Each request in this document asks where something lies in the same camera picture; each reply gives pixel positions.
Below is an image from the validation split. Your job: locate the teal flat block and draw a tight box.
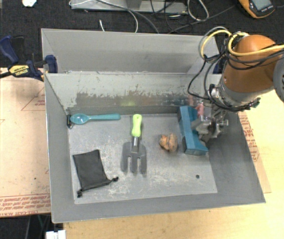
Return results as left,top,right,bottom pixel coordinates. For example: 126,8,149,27
177,105,210,156

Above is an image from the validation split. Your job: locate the orange-brown lumpy toy food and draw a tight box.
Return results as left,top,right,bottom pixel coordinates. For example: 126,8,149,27
159,132,179,152

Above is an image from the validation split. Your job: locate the grey metal bin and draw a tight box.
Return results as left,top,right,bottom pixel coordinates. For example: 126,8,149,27
41,28,266,224

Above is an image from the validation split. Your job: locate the teal plastic spoon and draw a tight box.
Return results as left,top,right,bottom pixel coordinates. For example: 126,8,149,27
69,113,121,125

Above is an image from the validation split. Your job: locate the brown cardboard board red print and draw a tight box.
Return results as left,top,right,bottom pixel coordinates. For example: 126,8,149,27
0,67,272,219

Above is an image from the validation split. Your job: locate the green handled grey garden fork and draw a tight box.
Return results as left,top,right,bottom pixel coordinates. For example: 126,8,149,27
120,114,148,176

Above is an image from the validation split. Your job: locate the black drawstring pouch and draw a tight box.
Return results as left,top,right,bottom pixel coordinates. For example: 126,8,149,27
72,149,119,199

